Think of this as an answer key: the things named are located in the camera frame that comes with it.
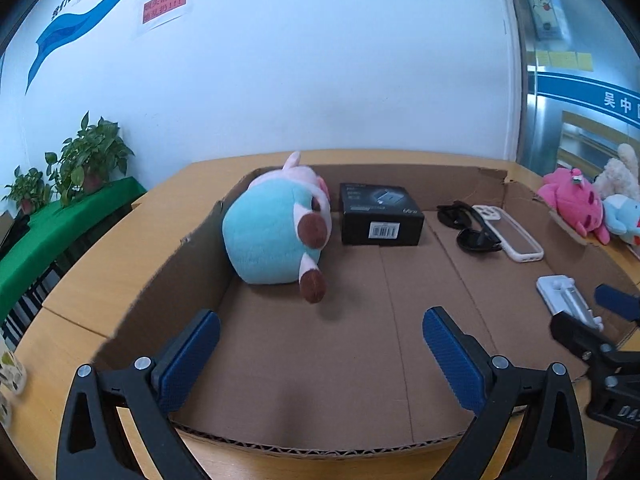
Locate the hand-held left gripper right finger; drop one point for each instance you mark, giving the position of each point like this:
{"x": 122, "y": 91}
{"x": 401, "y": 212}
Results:
{"x": 450, "y": 355}

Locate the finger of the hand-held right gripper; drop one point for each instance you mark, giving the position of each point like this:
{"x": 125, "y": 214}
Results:
{"x": 575, "y": 332}
{"x": 617, "y": 300}

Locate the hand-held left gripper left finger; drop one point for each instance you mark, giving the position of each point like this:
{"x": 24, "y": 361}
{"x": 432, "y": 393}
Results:
{"x": 190, "y": 360}

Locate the white phone stand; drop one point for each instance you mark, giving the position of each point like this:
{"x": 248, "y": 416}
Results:
{"x": 552, "y": 290}

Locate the brown cardboard box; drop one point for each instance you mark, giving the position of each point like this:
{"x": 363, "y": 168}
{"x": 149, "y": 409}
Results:
{"x": 350, "y": 340}

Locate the black charger box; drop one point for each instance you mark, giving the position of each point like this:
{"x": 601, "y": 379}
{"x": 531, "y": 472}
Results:
{"x": 380, "y": 215}

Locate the wooden desktop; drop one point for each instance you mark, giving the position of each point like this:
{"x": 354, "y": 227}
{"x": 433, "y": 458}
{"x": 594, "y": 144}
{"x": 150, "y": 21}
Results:
{"x": 100, "y": 280}

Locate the light blue plush toy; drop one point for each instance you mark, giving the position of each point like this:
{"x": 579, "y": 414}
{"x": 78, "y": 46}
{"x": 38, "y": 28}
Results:
{"x": 622, "y": 215}

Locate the pink bear plush toy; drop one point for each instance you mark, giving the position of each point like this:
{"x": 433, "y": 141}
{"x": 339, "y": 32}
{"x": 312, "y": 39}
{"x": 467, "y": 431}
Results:
{"x": 575, "y": 200}

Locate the black sunglasses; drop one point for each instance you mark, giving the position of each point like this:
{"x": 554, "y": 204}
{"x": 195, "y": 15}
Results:
{"x": 470, "y": 241}

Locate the beige teddy plush toy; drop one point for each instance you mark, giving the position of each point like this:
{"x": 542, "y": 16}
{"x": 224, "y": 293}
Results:
{"x": 620, "y": 175}

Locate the pink pig plush toy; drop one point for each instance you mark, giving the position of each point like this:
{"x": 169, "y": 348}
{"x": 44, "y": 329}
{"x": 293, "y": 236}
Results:
{"x": 265, "y": 240}

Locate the white clear phone case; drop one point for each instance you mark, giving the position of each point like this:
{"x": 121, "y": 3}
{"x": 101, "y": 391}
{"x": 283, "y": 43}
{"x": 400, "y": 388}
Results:
{"x": 482, "y": 210}

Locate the white patterned cup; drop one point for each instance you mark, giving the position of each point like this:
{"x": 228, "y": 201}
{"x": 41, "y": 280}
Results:
{"x": 11, "y": 380}

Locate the green table cloth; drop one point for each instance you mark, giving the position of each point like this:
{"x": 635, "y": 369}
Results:
{"x": 55, "y": 230}

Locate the metal framed glass door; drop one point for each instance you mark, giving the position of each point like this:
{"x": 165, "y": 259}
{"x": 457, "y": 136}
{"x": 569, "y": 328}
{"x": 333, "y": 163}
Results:
{"x": 575, "y": 110}

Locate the blue door banner strip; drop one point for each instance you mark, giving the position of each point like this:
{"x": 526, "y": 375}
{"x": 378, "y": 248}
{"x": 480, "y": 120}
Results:
{"x": 590, "y": 92}

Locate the large potted green plant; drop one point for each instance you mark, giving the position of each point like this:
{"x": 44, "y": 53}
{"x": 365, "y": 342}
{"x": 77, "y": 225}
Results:
{"x": 95, "y": 155}

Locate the small potted green plant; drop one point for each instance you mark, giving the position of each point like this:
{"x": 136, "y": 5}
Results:
{"x": 27, "y": 187}

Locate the yellow sticky note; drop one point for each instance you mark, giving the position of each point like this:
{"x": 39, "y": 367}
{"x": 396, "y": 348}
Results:
{"x": 570, "y": 61}
{"x": 543, "y": 59}
{"x": 556, "y": 60}
{"x": 585, "y": 62}

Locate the cartoon door sticker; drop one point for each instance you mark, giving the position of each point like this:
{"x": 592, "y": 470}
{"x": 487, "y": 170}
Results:
{"x": 546, "y": 5}

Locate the red wall sign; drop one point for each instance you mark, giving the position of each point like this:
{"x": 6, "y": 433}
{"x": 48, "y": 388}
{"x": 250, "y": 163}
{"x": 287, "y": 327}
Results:
{"x": 164, "y": 7}

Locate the blue wave wall decal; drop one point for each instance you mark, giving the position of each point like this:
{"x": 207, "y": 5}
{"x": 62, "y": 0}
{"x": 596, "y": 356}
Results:
{"x": 65, "y": 27}

